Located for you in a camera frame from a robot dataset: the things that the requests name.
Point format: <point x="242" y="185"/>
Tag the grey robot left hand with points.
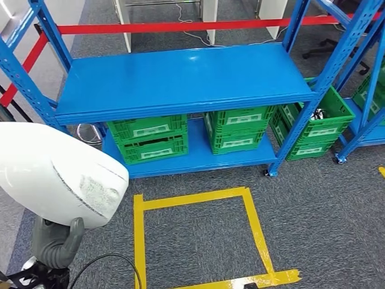
<point x="51" y="247"/>

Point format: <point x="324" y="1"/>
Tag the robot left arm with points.
<point x="48" y="277"/>

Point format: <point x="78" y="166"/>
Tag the blue metal shelf rack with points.
<point x="180" y="79"/>
<point x="371" y="137"/>

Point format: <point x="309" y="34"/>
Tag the black and white part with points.
<point x="317" y="115"/>

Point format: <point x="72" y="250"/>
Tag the chrome barrier stanchion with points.
<point x="88" y="135"/>

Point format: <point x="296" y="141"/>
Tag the short red barrier belt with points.
<point x="27" y="64"/>

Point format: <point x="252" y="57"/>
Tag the yellow floor tape square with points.
<point x="192" y="195"/>
<point x="382" y="171"/>

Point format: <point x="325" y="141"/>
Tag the white panel desk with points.
<point x="121" y="24"/>
<point x="272" y="16"/>

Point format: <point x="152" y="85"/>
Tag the black robot lower body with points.
<point x="251" y="286"/>

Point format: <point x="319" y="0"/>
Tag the long red barrier belt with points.
<point x="180" y="27"/>

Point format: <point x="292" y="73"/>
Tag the black chair base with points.
<point x="319" y="51"/>

